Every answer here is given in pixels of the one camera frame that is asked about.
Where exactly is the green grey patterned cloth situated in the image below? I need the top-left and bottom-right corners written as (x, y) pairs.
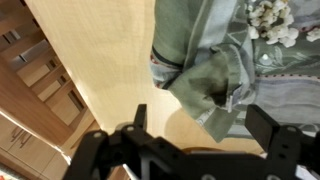
top-left (149, 0), bottom-right (320, 144)

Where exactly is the wooden chair with curved back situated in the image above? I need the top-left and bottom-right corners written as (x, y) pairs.
top-left (0, 0), bottom-right (101, 180)

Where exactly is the wooden bowl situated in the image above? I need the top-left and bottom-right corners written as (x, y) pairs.
top-left (181, 145), bottom-right (266, 158)

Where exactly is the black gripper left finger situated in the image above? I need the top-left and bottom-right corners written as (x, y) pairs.
top-left (63, 103), bottom-right (201, 180)

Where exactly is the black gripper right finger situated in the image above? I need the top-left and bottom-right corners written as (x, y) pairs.
top-left (244, 103), bottom-right (320, 180)

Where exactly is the scattered white popcorn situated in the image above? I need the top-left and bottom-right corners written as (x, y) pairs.
top-left (245, 0), bottom-right (320, 48)

